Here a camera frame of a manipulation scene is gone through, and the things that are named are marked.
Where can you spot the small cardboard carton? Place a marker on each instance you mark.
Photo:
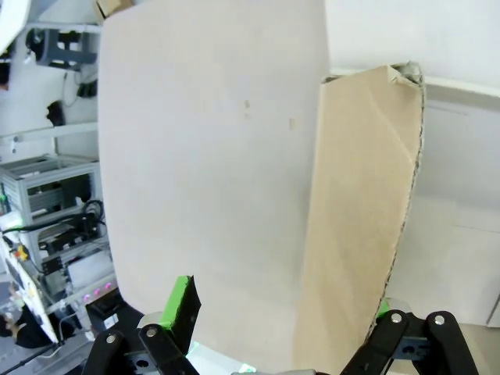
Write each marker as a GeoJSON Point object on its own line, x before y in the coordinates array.
{"type": "Point", "coordinates": [113, 6]}

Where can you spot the brown cardboard box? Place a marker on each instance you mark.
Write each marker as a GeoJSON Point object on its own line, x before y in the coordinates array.
{"type": "Point", "coordinates": [211, 156]}

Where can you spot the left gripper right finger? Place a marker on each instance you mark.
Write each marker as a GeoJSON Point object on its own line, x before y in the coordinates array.
{"type": "Point", "coordinates": [418, 343]}

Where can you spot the white sticker-covered board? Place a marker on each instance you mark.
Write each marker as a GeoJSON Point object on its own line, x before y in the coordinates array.
{"type": "Point", "coordinates": [27, 289]}

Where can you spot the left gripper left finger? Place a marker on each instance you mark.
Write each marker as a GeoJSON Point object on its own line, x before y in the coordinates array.
{"type": "Point", "coordinates": [179, 308]}

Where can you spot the grey metal equipment rack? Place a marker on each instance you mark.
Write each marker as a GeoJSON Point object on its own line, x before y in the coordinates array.
{"type": "Point", "coordinates": [39, 187]}

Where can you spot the grey machine frame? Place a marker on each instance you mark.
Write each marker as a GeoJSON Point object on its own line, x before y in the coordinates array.
{"type": "Point", "coordinates": [74, 51]}

